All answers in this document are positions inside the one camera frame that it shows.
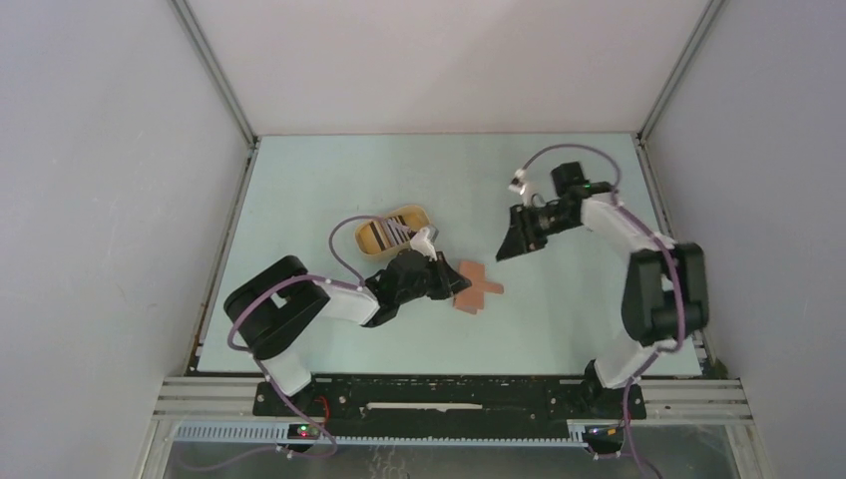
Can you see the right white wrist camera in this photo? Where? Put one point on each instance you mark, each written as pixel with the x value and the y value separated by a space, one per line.
pixel 523 188

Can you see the stack of grey cards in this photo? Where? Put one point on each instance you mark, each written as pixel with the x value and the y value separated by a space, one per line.
pixel 390 232

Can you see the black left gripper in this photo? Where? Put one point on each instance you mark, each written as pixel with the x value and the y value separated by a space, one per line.
pixel 449 281

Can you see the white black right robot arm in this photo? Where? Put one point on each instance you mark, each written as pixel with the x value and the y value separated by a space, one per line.
pixel 664 298

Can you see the pink leather card holder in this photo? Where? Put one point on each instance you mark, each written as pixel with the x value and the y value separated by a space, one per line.
pixel 472 299

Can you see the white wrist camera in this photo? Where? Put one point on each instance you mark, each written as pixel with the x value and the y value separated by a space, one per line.
pixel 423 241
pixel 523 188

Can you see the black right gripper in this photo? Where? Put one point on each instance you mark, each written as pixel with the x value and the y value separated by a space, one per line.
pixel 522 237

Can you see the beige oval card tray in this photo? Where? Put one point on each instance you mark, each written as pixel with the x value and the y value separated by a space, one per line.
pixel 416 218

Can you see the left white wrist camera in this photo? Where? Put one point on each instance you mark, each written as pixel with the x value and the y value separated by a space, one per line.
pixel 423 241

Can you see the aluminium frame rail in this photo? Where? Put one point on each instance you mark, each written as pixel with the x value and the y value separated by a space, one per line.
pixel 652 401

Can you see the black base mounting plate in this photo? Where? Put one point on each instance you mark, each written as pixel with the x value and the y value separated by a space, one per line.
pixel 476 407

